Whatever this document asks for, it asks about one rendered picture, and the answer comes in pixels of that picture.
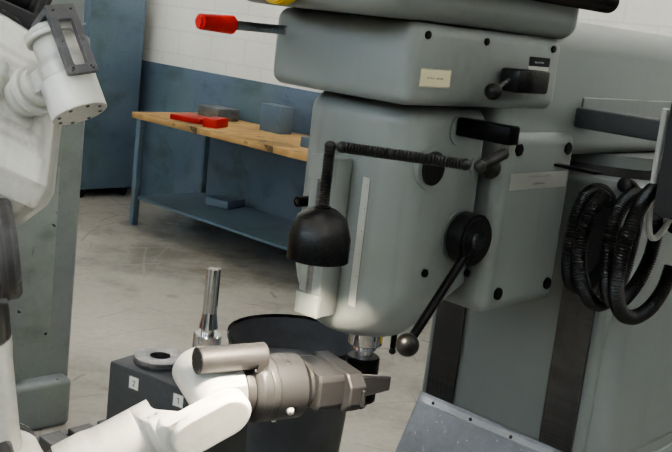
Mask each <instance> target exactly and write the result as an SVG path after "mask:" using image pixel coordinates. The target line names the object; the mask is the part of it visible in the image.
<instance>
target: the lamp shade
mask: <svg viewBox="0 0 672 452"><path fill-rule="evenodd" d="M350 244H351V237H350V232H349V227H348V222H347V219H346V218H345V217H344V216H343V215H342V214H341V213H340V212H338V211H337V210H336V209H334V208H331V207H330V206H329V207H319V206H318V205H316V206H310V207H308V208H307V209H305V210H303V211H301V212H299V213H298V214H297V216H296V218H295V220H294V223H293V225H292V227H291V229H290V231H289V236H288V246H287V255H286V256H287V258H288V259H290V260H292V261H294V262H297V263H301V264H305V265H310V266H318V267H340V266H344V265H347V264H348V261H349V252H350Z"/></svg>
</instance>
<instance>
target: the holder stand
mask: <svg viewBox="0 0 672 452"><path fill-rule="evenodd" d="M181 354H183V352H181V351H179V350H176V349H172V348H167V347H147V348H142V349H139V350H137V351H136V352H135V353H134V355H130V356H127V357H124V358H121V359H117V360H114V361H111V363H110V376H109V390H108V403H107V416H106V420H108V419H110V418H112V417H113V416H115V415H117V414H119V413H121V412H123V411H125V410H127V409H129V408H130V407H132V406H134V405H136V404H138V403H140V402H142V401H144V400H147V401H148V402H149V405H150V407H152V408H153V409H157V410H169V411H180V410H182V409H184V408H186V407H188V406H189V404H188V402H187V400H186V399H185V397H184V396H183V394H182V392H181V391H180V389H179V387H178V386H177V384H176V383H175V381H174V379H173V376H172V369H173V366H174V363H175V362H176V360H177V359H178V357H179V356H180V355H181ZM247 429H248V422H247V423H246V425H245V426H244V427H243V428H242V429H241V430H240V431H239V432H237V433H236V434H234V435H232V436H230V437H228V438H227V439H225V440H223V441H221V442H219V443H218V444H216V445H214V446H212V447H210V448H209V449H207V450H205V451H203V452H245V448H246V439H247Z"/></svg>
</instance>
